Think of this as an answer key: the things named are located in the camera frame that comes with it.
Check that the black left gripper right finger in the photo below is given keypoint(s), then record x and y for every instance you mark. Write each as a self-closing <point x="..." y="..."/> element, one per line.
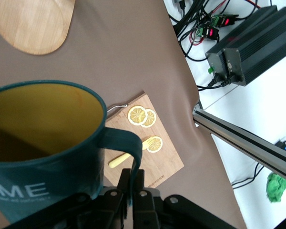
<point x="147" y="210"/>

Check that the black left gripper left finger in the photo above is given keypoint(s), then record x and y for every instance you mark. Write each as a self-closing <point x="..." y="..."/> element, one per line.
<point x="114" y="210"/>

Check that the teal mug with yellow inside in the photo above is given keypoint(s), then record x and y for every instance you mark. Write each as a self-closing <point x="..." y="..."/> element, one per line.
<point x="38" y="119"/>

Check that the wooden mug tree rack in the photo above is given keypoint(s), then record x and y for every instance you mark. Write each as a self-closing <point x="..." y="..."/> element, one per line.
<point x="31" y="23"/>

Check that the yellow plastic fork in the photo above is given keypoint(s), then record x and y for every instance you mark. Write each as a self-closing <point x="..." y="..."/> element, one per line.
<point x="118" y="162"/>

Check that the lemon slice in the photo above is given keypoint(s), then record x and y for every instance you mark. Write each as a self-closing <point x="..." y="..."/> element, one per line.
<point x="152" y="119"/>
<point x="137" y="115"/>
<point x="157" y="145"/>

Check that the crumpled green cloth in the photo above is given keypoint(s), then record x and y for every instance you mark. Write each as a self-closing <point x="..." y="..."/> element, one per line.
<point x="276" y="188"/>

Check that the small black device, blue light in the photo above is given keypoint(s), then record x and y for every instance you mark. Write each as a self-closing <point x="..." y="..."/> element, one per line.
<point x="282" y="145"/>

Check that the brown table mat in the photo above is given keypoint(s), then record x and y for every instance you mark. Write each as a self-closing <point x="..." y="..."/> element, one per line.
<point x="109" y="59"/>

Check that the black finned electronics box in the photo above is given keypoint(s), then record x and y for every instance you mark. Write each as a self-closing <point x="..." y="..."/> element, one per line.
<point x="215" y="64"/>
<point x="259" y="52"/>

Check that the green connector with red light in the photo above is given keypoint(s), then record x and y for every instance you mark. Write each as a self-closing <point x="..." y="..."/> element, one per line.
<point x="225" y="21"/>
<point x="209" y="33"/>

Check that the aluminium camera mount profile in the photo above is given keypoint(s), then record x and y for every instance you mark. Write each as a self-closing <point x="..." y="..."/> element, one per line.
<point x="240" y="140"/>

